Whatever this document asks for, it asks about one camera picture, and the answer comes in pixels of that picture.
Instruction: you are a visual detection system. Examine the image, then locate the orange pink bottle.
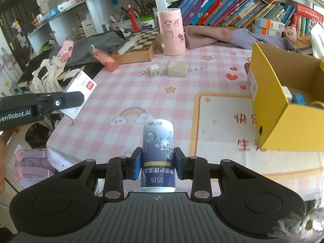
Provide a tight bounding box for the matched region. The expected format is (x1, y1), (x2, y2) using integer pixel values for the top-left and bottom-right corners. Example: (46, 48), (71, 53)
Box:
(90, 45), (119, 72)

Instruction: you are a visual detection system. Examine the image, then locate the pink checked tablecloth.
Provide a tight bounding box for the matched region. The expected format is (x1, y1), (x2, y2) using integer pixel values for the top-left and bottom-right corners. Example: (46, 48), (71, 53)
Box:
(47, 45), (323, 201)

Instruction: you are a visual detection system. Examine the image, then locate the grey clothing pile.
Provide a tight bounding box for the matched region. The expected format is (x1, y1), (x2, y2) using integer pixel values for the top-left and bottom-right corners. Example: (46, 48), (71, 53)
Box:
(49, 30), (126, 68)

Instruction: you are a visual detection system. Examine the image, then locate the white red paper card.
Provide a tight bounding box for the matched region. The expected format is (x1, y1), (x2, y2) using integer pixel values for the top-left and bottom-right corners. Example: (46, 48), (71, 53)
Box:
(60, 71), (97, 120)

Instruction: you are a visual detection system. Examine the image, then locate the white charger plug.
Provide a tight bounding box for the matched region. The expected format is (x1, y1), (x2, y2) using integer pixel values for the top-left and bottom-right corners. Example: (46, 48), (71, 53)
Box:
(282, 86), (293, 103)

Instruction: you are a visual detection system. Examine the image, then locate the blue object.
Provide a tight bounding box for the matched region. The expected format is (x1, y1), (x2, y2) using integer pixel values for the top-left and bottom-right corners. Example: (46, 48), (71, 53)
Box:
(293, 93), (307, 106)

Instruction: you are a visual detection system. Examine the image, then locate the wooden chess board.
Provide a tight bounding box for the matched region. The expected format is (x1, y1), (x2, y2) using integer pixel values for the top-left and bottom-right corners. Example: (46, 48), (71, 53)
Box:
(111, 28), (160, 64)

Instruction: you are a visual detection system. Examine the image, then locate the yellow tape roll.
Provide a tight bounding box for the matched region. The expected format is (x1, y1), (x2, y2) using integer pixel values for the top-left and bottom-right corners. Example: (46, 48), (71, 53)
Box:
(309, 101), (324, 109)

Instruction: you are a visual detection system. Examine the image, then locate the pink pig plush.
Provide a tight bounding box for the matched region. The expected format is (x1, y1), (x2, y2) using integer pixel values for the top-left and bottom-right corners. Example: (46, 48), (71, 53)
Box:
(284, 24), (297, 43)

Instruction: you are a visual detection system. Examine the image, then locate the pink cylinder container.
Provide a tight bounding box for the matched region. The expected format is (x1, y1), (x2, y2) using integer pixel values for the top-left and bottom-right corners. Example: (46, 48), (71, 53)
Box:
(157, 8), (186, 56)

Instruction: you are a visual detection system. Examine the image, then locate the orange white box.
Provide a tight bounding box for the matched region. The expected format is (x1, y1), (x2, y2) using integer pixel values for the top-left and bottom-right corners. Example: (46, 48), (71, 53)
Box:
(252, 24), (282, 38)
(255, 17), (285, 32)

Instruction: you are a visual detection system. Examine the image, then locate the red figurine pen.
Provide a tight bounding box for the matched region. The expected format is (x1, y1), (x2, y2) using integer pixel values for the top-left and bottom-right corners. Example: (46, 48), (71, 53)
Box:
(127, 3), (139, 32)

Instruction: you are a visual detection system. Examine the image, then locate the red thick dictionary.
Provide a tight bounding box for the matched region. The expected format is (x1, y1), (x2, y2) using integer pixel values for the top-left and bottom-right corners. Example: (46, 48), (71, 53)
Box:
(296, 3), (323, 24)

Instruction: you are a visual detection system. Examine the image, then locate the orange white box upper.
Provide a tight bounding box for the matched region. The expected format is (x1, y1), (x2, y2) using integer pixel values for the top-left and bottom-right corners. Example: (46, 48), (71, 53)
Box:
(255, 17), (285, 32)

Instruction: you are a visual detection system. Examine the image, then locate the orange white box lower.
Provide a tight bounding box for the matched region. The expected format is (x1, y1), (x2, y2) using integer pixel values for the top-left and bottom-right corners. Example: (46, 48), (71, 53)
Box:
(252, 24), (282, 38)

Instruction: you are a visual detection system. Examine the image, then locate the beige foam block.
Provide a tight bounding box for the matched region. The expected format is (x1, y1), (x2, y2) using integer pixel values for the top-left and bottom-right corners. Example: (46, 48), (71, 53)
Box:
(167, 61), (188, 77)

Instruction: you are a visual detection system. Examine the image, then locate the white small plug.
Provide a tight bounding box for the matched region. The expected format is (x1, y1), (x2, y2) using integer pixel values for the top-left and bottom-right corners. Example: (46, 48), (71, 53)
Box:
(149, 64), (161, 77)

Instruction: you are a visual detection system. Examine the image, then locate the yellow cardboard box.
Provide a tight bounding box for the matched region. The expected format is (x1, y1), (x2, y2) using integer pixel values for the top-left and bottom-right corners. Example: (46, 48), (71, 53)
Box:
(247, 42), (323, 151)

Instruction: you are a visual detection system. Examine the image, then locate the pink purple cloth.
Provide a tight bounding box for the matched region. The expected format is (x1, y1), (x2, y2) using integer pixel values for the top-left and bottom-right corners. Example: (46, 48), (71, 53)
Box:
(184, 26), (296, 52)

